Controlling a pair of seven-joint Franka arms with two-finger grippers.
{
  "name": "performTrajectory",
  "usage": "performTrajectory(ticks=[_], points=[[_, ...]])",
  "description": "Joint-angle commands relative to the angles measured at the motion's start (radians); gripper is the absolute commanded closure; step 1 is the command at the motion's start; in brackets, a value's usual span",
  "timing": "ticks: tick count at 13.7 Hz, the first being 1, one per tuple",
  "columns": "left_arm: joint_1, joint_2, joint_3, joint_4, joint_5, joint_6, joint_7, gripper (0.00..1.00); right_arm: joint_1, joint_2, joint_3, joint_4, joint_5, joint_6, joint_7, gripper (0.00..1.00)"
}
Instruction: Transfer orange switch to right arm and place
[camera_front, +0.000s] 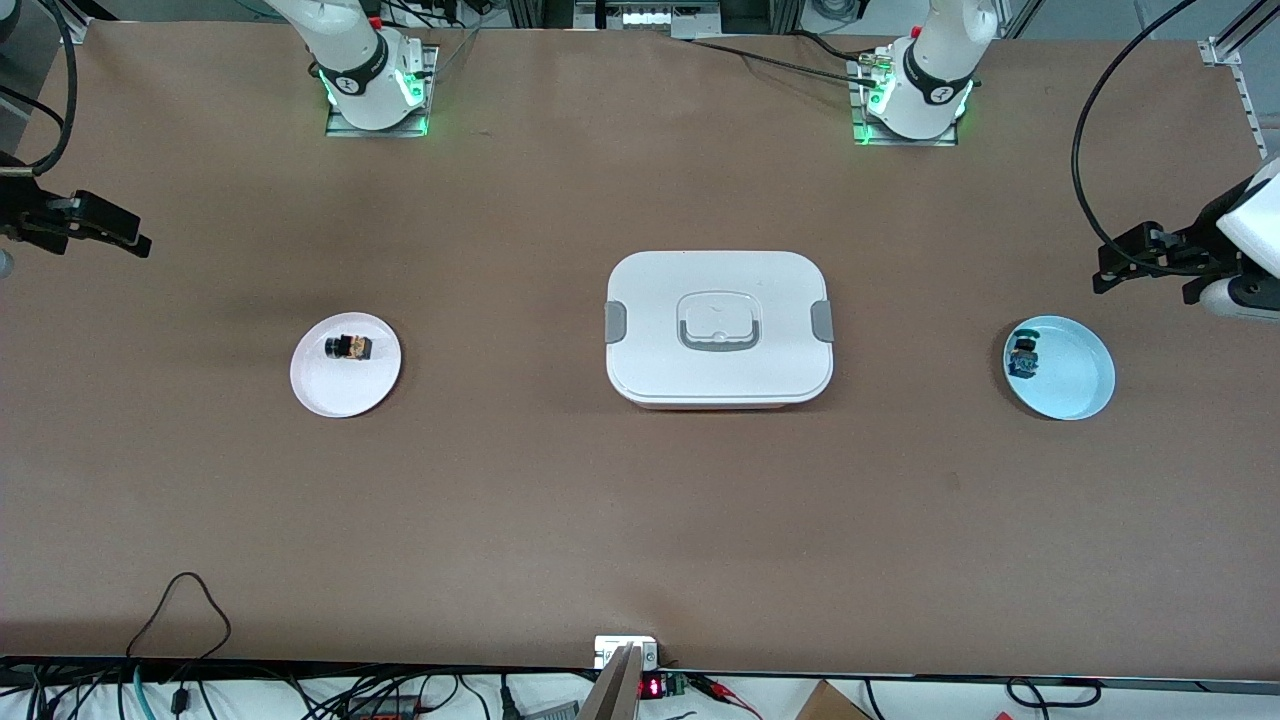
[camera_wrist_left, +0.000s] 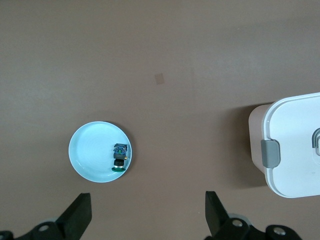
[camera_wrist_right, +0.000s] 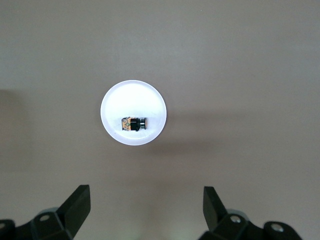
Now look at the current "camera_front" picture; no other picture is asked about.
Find light blue round plate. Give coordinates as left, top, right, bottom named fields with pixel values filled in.
left=1003, top=315, right=1117, bottom=421

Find pale pink round plate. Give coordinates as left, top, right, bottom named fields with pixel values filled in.
left=290, top=312, right=403, bottom=419

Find white lunch box grey clasps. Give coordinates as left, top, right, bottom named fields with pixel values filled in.
left=605, top=250, right=836, bottom=411

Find white labelled equipment box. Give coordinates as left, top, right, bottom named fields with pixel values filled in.
left=575, top=0, right=721, bottom=39

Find brown cardboard piece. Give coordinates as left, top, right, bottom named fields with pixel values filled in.
left=795, top=680, right=871, bottom=720

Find red black test lead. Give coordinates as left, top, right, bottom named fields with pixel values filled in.
left=690, top=675, right=766, bottom=720

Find small white box device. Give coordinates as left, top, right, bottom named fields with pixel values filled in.
left=594, top=636, right=661, bottom=669

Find brown wooden wedge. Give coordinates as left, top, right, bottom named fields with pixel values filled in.
left=578, top=645, right=646, bottom=720

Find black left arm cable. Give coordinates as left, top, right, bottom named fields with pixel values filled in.
left=1070, top=0, right=1201, bottom=266

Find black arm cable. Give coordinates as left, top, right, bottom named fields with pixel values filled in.
left=0, top=0, right=80, bottom=177
left=1070, top=0, right=1201, bottom=266

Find perforated aluminium rail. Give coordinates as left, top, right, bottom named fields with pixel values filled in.
left=1235, top=55, right=1280, bottom=201

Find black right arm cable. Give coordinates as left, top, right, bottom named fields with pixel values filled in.
left=0, top=0, right=80, bottom=177

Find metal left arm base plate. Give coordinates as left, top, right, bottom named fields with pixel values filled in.
left=850, top=55, right=959, bottom=148

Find thin black looped cable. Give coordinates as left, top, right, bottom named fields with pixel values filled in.
left=125, top=571, right=233, bottom=691

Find black cable across table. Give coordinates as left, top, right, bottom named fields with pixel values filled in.
left=680, top=35, right=886, bottom=86

